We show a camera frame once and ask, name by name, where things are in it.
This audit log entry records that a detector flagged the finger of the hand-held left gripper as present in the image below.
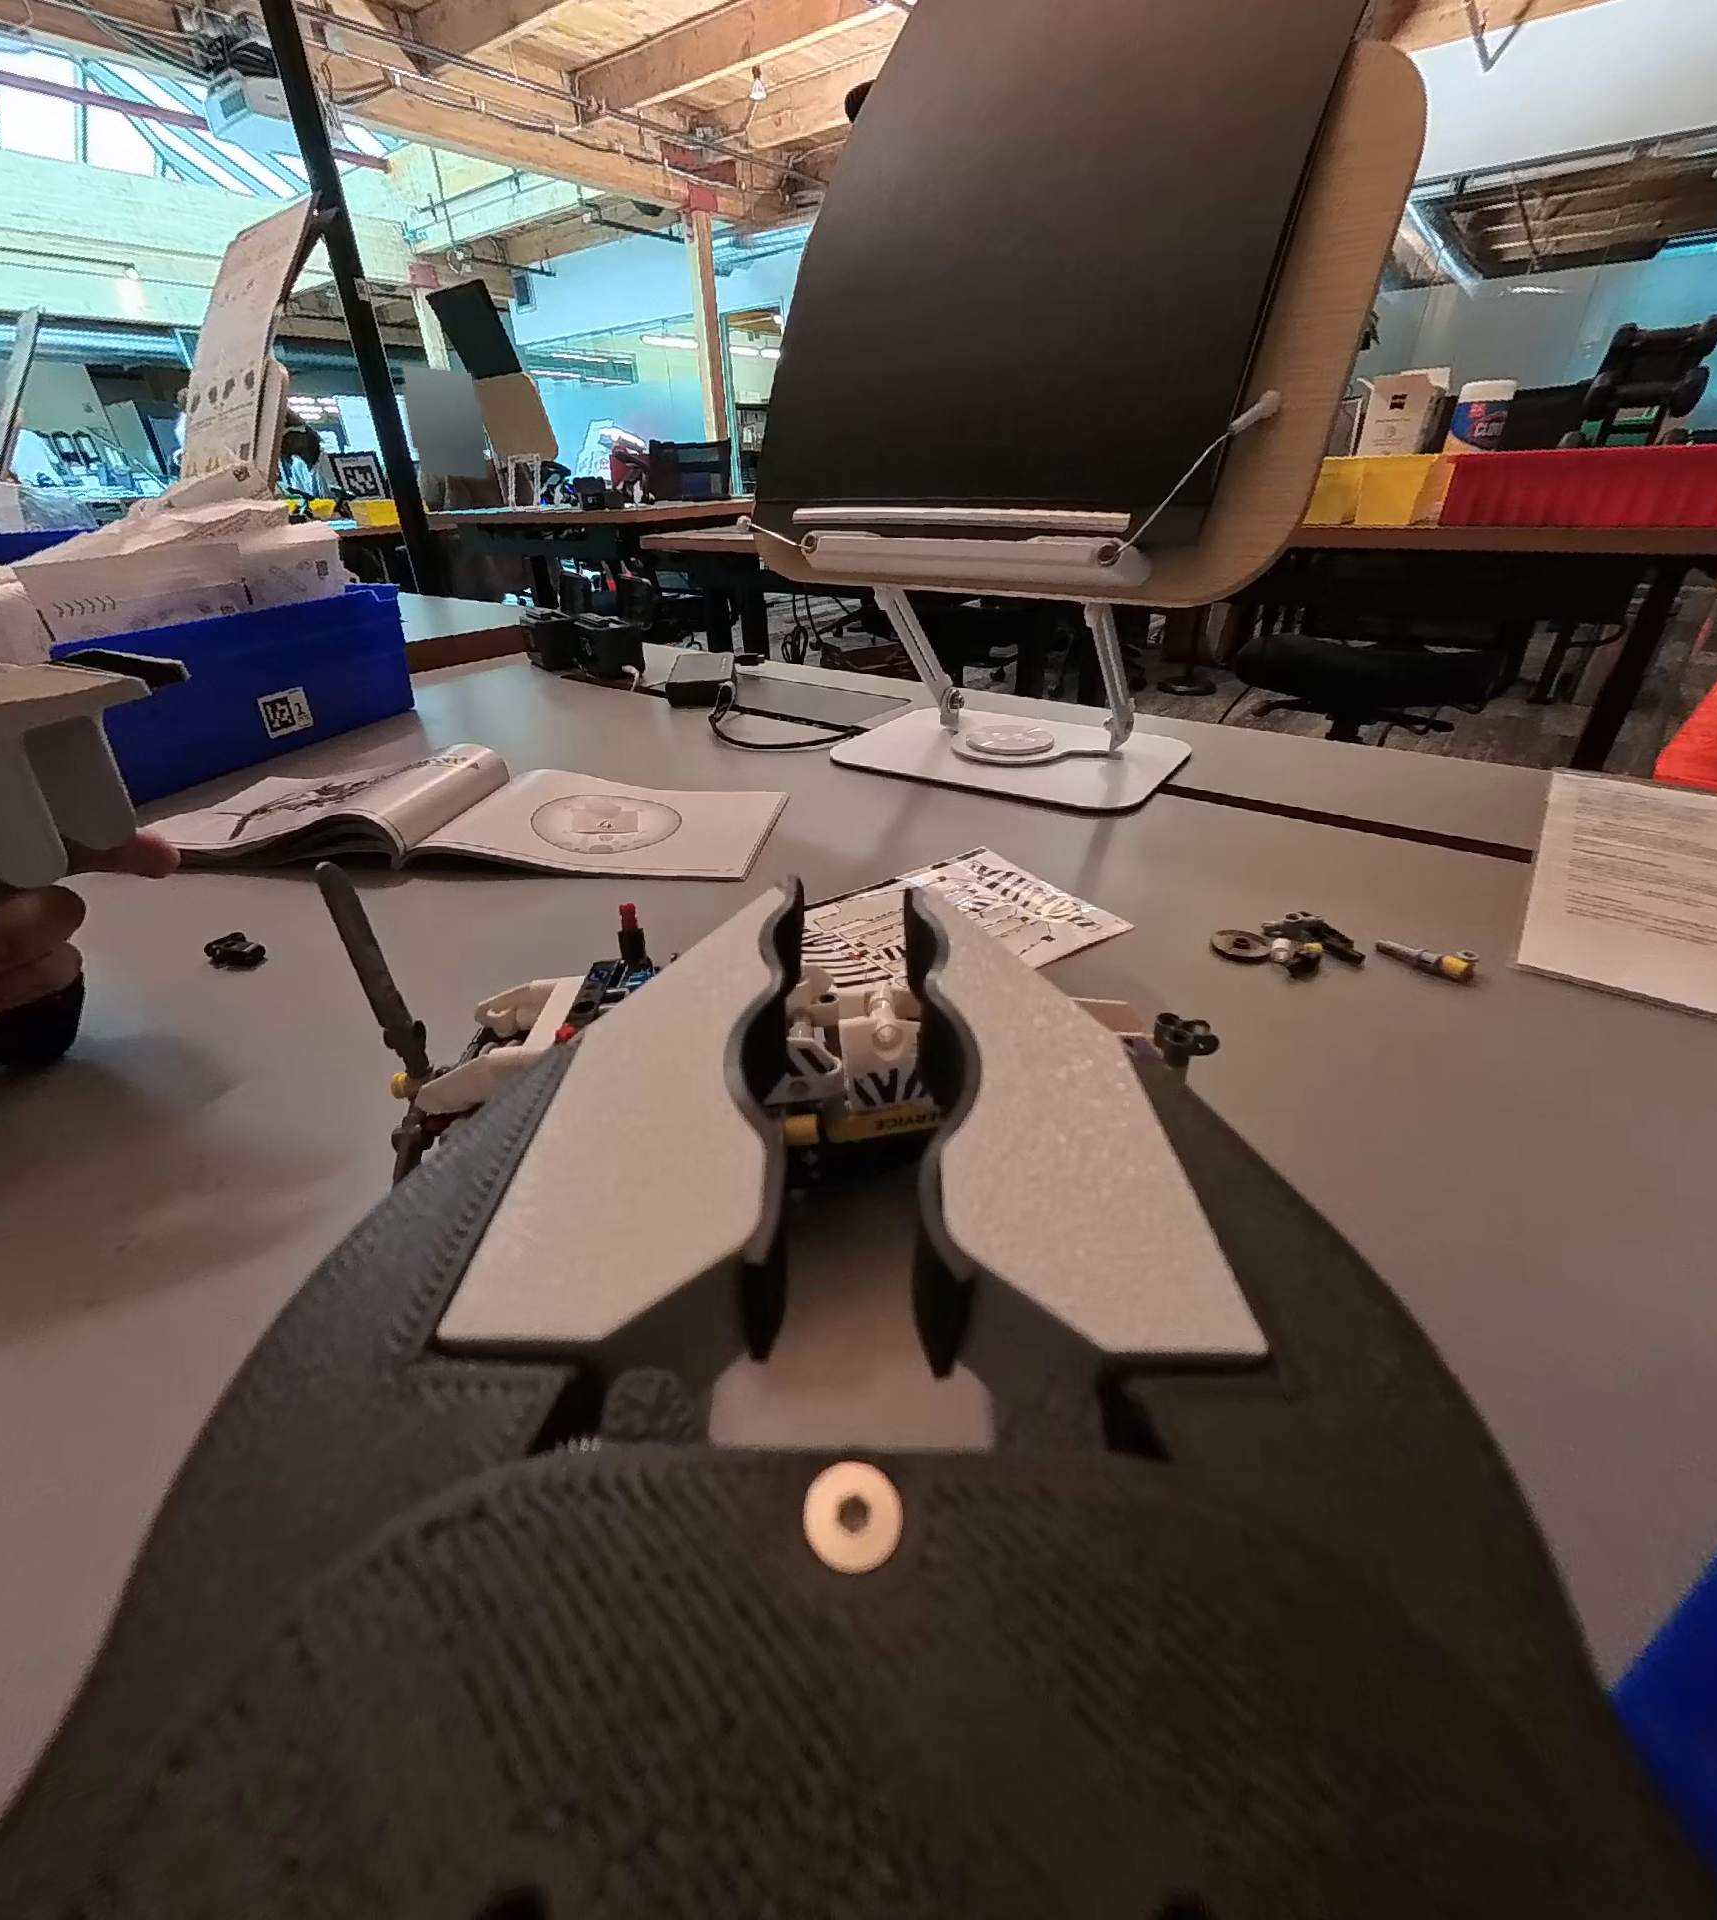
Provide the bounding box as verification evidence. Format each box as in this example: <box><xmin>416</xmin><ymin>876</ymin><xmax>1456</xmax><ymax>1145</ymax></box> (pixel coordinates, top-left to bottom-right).
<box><xmin>0</xmin><ymin>649</ymin><xmax>188</xmax><ymax>756</ymax></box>

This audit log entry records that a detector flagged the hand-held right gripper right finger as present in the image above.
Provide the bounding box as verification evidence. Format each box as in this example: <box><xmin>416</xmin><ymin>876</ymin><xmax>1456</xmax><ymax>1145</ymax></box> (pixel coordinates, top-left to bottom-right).
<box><xmin>903</xmin><ymin>884</ymin><xmax>1274</xmax><ymax>1379</ymax></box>

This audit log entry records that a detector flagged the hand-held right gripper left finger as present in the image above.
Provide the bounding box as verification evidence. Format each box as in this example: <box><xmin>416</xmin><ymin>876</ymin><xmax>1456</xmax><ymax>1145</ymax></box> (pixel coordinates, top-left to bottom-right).
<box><xmin>433</xmin><ymin>872</ymin><xmax>807</xmax><ymax>1363</ymax></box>

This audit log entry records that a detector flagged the white black lego model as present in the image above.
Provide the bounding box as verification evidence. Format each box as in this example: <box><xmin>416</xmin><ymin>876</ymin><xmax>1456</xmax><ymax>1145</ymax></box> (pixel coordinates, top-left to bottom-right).
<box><xmin>313</xmin><ymin>857</ymin><xmax>1167</xmax><ymax>1201</ymax></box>

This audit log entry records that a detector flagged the black yellow lego piece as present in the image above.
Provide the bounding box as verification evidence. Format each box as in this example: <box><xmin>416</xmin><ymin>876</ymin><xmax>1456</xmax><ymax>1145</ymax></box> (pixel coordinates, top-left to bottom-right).
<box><xmin>1254</xmin><ymin>908</ymin><xmax>1369</xmax><ymax>978</ymax></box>

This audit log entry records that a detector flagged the blue plastic bin with tag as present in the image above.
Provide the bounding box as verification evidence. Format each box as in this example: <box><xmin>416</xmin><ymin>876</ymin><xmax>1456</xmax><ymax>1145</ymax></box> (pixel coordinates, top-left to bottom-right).
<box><xmin>47</xmin><ymin>582</ymin><xmax>418</xmax><ymax>809</ymax></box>

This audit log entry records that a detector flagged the striped sticker sheet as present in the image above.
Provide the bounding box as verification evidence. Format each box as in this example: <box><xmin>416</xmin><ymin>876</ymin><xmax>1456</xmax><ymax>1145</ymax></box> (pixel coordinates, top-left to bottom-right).
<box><xmin>805</xmin><ymin>845</ymin><xmax>1134</xmax><ymax>971</ymax></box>

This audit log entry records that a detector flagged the open instruction booklet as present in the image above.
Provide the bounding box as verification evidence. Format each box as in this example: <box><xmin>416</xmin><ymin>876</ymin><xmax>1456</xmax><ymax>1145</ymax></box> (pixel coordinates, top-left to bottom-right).
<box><xmin>142</xmin><ymin>744</ymin><xmax>791</xmax><ymax>882</ymax></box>

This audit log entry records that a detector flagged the standing printed cardboard sheet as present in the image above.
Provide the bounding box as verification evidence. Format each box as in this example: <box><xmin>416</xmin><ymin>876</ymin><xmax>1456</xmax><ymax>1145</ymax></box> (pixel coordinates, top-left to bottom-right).
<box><xmin>174</xmin><ymin>192</ymin><xmax>315</xmax><ymax>486</ymax></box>

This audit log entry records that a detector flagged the black metal pole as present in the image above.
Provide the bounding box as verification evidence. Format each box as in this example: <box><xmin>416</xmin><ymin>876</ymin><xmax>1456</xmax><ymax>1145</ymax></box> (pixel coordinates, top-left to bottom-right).
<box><xmin>258</xmin><ymin>0</ymin><xmax>443</xmax><ymax>597</ymax></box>

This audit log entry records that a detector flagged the black office chair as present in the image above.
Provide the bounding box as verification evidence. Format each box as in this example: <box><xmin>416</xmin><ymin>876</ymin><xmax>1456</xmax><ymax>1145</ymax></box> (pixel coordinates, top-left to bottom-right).
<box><xmin>1231</xmin><ymin>618</ymin><xmax>1517</xmax><ymax>748</ymax></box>

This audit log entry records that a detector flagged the dark table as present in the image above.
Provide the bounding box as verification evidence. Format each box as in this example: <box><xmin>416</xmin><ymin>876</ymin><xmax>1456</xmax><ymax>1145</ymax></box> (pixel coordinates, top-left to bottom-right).
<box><xmin>427</xmin><ymin>497</ymin><xmax>758</xmax><ymax>606</ymax></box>

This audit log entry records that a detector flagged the printed paper sheet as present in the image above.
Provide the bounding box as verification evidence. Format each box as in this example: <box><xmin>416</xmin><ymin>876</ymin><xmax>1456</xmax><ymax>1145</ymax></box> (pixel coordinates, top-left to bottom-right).
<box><xmin>1515</xmin><ymin>767</ymin><xmax>1717</xmax><ymax>1042</ymax></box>

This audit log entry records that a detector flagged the wooden table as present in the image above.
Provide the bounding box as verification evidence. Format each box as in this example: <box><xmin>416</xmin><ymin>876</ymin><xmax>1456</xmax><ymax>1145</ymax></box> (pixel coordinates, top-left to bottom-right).
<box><xmin>1244</xmin><ymin>515</ymin><xmax>1717</xmax><ymax>775</ymax></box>

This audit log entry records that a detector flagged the white cardboard box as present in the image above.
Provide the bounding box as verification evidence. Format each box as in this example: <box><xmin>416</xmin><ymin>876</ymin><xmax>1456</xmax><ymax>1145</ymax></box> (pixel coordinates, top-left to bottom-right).
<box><xmin>1355</xmin><ymin>365</ymin><xmax>1454</xmax><ymax>461</ymax></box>

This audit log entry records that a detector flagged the red plastic bin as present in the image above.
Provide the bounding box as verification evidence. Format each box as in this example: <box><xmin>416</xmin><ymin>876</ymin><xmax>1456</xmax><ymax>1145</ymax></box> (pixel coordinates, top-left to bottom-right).
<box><xmin>1438</xmin><ymin>437</ymin><xmax>1717</xmax><ymax>531</ymax></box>

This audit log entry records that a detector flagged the black flat panel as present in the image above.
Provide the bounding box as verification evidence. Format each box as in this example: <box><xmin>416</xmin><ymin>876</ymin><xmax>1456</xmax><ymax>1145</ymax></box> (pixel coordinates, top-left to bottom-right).
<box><xmin>749</xmin><ymin>0</ymin><xmax>1381</xmax><ymax>566</ymax></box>

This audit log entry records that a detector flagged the wooden metal reading stand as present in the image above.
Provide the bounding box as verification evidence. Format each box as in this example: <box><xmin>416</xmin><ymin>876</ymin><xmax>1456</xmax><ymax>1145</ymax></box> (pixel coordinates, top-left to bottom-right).
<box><xmin>747</xmin><ymin>36</ymin><xmax>1431</xmax><ymax>820</ymax></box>

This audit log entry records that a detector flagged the black machine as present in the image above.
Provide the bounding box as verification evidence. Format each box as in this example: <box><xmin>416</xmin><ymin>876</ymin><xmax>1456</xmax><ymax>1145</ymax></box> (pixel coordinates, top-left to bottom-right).
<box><xmin>1575</xmin><ymin>311</ymin><xmax>1717</xmax><ymax>450</ymax></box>

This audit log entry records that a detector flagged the black cable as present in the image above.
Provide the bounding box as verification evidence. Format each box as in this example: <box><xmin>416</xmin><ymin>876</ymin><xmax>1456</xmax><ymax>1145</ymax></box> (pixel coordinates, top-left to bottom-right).
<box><xmin>709</xmin><ymin>677</ymin><xmax>862</xmax><ymax>756</ymax></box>

